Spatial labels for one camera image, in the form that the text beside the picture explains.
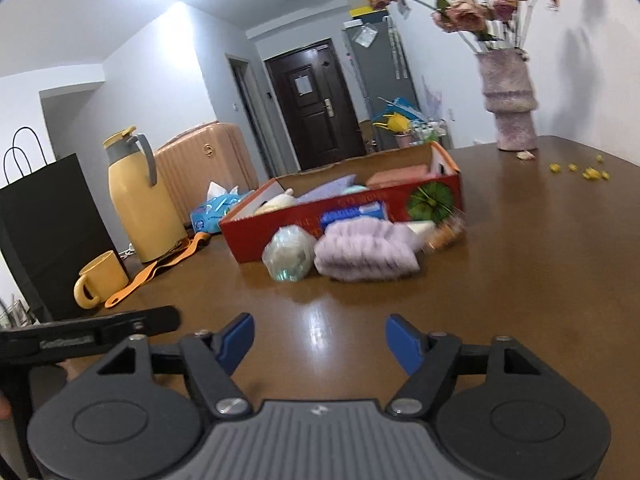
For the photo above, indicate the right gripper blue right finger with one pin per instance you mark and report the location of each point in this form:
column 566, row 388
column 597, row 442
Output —
column 429, row 360

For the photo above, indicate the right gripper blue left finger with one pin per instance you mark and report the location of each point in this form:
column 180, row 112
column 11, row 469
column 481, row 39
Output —
column 210, row 360

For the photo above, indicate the green white ball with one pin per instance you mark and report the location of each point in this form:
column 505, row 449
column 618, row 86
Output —
column 289, row 256

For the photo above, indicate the purple fuzzy towel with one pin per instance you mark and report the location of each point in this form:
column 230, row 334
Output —
column 368, row 249

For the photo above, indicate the blue packaged wipes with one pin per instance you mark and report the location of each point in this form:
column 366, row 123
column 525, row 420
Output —
column 375, row 210

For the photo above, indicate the purple knitted cloth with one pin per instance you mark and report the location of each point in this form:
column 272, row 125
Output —
column 327, row 190

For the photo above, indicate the light blue plush toy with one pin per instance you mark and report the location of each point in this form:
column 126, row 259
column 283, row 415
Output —
column 353, row 189

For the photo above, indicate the yellow mug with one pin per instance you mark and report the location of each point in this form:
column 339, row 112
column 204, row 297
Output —
column 99, row 280

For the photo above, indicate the black paper bag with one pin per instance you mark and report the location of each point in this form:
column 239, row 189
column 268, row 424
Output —
column 50, row 229

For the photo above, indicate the orange snack packet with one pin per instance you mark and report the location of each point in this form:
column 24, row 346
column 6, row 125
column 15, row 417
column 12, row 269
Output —
column 447, row 232

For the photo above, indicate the blue tissue pack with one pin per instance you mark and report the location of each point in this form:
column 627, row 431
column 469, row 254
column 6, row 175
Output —
column 219, row 201

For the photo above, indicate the yellow thermos jug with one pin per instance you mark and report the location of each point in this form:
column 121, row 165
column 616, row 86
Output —
column 140, row 197

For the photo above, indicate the red cardboard box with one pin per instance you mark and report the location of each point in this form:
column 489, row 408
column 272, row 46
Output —
column 433, row 197

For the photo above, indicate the pink folded cloth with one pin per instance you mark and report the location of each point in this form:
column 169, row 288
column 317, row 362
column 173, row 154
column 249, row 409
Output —
column 400, row 176

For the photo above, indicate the pink ribbed suitcase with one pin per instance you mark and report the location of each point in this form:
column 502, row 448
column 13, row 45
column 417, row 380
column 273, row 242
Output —
column 212, row 152

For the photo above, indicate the fallen pink petal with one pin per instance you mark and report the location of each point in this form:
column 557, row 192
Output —
column 525, row 155

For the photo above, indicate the metal storage cart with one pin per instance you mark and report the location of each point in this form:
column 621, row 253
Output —
column 431, row 131

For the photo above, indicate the yellow petal crumbs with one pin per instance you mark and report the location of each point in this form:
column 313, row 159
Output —
column 590, row 173

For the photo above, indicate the yellow blue bag pile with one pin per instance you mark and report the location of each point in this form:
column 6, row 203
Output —
column 398, row 116

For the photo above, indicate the dark brown entrance door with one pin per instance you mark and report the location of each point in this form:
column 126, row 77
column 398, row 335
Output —
column 316, row 105

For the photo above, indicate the pink textured vase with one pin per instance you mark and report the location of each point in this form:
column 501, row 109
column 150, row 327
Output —
column 509, row 95

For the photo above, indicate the grey refrigerator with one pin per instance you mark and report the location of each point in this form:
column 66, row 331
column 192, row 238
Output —
column 379, row 67

